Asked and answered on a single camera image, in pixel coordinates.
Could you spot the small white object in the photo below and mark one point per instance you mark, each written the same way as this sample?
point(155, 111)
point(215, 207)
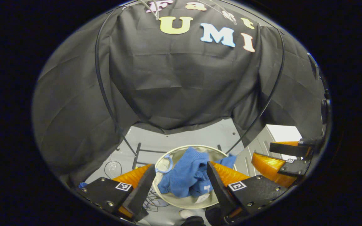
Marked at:
point(186, 214)

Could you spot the white paper hang tag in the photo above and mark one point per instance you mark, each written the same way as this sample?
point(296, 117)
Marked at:
point(202, 198)

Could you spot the white ribbed box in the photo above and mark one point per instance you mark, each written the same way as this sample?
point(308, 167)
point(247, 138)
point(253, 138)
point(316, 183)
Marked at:
point(281, 133)

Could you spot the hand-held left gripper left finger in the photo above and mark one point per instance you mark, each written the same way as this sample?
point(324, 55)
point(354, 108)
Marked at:
point(141, 191)

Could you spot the cream round laundry hamper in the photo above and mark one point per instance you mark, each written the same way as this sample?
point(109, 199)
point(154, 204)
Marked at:
point(181, 153)

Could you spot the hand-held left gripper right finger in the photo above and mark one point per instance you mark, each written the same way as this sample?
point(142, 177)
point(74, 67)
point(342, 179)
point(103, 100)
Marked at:
point(220, 191)

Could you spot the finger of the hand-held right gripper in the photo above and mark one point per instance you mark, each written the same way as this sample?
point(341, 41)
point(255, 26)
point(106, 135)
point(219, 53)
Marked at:
point(289, 149)
point(292, 168)

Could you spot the black metal clothes rack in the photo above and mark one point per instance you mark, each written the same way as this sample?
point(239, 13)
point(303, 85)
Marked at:
point(136, 155)

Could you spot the small blue object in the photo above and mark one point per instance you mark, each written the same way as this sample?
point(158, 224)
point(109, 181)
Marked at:
point(83, 185)

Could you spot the white plastic clothes hanger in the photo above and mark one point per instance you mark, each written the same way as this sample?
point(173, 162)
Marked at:
point(157, 14)
point(229, 15)

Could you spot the person's dark clothing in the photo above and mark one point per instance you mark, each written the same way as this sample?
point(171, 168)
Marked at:
point(214, 215)

